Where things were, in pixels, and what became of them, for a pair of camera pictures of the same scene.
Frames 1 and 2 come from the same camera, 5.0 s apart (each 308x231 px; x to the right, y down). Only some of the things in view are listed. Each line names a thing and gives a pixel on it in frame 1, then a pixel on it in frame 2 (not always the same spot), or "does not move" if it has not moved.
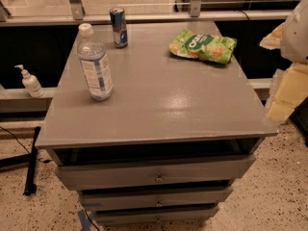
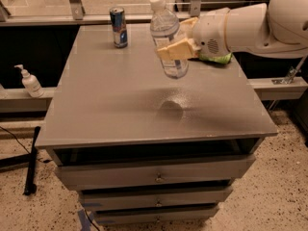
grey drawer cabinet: [169, 142] does not move
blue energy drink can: [118, 26] does not move
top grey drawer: [155, 172] does not move
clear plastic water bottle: [94, 63] → [165, 30]
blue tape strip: [86, 219] does not move
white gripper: [296, 38] → [210, 36]
